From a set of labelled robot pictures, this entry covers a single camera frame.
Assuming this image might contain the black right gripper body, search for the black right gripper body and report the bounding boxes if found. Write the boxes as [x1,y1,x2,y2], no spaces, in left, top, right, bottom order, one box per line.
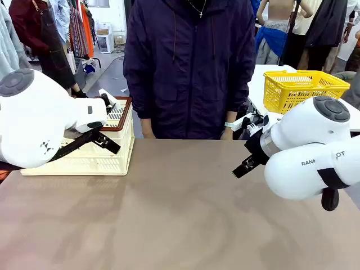
[243,129,268,171]

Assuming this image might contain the orange hanging garment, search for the orange hanging garment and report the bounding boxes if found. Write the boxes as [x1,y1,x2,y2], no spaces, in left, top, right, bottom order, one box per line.
[80,2,95,59]

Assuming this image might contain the mannequin maroon shirt brown apron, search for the mannequin maroon shirt brown apron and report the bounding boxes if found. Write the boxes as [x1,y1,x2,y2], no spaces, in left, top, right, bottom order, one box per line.
[8,0,77,92]

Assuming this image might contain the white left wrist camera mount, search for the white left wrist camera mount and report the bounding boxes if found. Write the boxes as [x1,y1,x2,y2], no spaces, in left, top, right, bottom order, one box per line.
[98,88,124,115]

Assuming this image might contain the white side table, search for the white side table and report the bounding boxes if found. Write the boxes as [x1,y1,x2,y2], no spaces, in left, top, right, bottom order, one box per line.
[247,64,360,133]

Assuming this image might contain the colourful striped garment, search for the colourful striped garment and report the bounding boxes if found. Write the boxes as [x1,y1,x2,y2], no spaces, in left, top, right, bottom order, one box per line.
[67,0,90,59]

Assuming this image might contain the cream folding basket brown rim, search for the cream folding basket brown rim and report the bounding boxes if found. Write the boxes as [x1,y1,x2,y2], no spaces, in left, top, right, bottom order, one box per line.
[21,96,135,177]

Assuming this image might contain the blue cloth wrap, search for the blue cloth wrap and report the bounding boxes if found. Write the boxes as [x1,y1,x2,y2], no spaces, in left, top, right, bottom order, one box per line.
[255,26,287,57]

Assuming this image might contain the light blue fuzzy garment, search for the light blue fuzzy garment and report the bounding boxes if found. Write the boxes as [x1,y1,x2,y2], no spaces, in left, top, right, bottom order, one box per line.
[0,2,32,81]

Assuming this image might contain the person in dark jacket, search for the person in dark jacket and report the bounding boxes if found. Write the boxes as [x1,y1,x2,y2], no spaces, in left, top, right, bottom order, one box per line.
[123,0,257,140]

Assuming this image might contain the bare mannequin grey trousers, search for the bare mannequin grey trousers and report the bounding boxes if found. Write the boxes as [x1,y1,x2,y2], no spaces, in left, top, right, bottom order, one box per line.
[255,0,295,66]

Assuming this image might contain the black hanging coat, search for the black hanging coat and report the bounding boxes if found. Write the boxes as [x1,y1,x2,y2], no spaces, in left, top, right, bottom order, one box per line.
[305,0,349,48]

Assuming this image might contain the cream shirt mannequin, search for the cream shirt mannequin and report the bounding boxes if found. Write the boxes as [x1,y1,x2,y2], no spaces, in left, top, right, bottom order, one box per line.
[292,0,323,36]

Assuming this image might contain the silver cross necklace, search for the silver cross necklace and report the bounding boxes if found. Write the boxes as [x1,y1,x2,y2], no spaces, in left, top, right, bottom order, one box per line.
[187,0,208,19]

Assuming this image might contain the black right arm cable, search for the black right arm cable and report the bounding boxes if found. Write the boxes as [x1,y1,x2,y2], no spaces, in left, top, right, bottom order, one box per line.
[321,187,340,212]

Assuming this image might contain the black stand pole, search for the black stand pole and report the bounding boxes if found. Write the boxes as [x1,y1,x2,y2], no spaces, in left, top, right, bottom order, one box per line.
[278,0,300,67]

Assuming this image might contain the yellow plastic shopping basket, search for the yellow plastic shopping basket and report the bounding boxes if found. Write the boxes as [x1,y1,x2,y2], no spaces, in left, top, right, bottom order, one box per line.
[263,69,351,115]

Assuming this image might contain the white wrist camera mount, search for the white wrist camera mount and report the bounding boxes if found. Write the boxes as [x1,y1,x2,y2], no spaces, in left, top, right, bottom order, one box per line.
[232,112,272,133]
[98,88,124,115]

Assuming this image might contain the small white cabinet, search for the small white cabinet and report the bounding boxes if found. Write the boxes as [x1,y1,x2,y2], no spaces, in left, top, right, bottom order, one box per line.
[97,24,115,54]

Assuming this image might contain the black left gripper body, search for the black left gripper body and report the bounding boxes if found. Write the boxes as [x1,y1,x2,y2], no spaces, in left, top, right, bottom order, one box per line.
[49,129,100,164]

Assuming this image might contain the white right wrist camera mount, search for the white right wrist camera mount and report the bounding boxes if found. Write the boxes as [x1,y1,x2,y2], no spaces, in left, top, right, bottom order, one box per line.
[232,112,272,133]

